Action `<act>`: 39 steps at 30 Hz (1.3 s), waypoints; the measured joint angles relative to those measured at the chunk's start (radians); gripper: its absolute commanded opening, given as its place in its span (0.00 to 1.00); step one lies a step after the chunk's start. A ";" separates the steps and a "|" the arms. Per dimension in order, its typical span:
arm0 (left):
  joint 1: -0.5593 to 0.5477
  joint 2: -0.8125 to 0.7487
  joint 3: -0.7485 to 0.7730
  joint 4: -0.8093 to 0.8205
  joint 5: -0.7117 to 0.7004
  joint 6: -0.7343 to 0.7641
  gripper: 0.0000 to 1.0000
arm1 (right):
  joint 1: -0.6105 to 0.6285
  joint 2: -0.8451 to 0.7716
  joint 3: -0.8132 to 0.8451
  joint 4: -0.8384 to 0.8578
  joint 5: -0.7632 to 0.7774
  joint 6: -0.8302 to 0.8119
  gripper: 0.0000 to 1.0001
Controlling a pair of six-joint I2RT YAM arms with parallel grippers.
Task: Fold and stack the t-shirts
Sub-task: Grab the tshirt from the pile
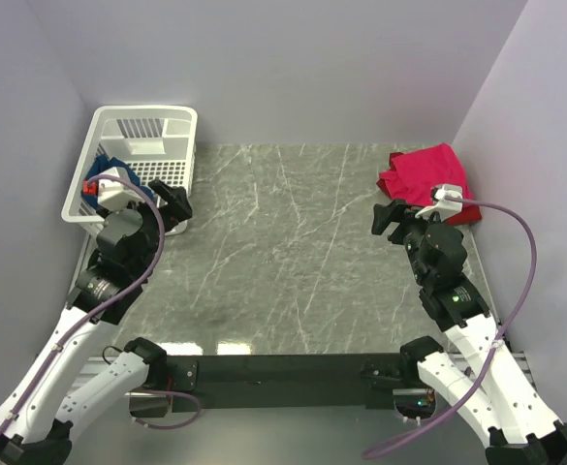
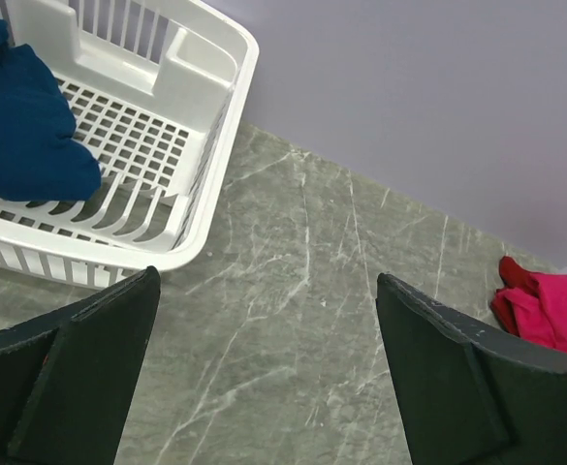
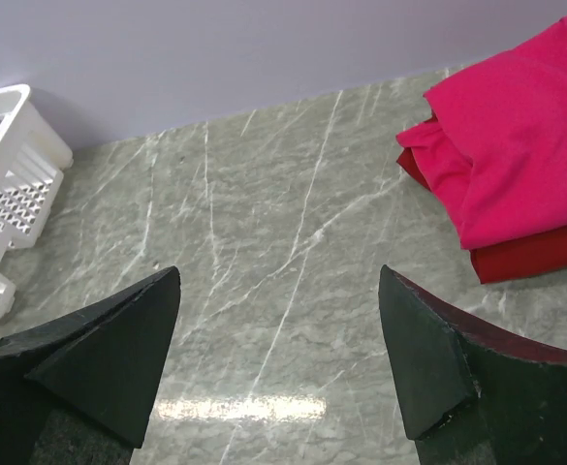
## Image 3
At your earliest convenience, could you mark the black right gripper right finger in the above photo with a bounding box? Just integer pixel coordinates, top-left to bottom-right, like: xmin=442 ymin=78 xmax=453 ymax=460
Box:
xmin=378 ymin=266 xmax=567 ymax=464

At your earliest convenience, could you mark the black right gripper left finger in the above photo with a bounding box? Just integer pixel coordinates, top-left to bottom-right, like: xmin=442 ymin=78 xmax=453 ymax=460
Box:
xmin=0 ymin=266 xmax=181 ymax=464

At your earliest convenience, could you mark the red folded t shirt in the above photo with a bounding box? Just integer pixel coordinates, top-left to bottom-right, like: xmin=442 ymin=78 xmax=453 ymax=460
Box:
xmin=398 ymin=148 xmax=567 ymax=284

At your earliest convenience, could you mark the white plastic basket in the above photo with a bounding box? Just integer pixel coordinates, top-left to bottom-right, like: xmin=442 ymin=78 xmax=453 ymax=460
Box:
xmin=0 ymin=84 xmax=73 ymax=320

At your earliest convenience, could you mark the pink folded t shirt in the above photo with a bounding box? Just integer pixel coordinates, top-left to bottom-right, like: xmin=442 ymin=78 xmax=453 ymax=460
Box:
xmin=396 ymin=16 xmax=567 ymax=250

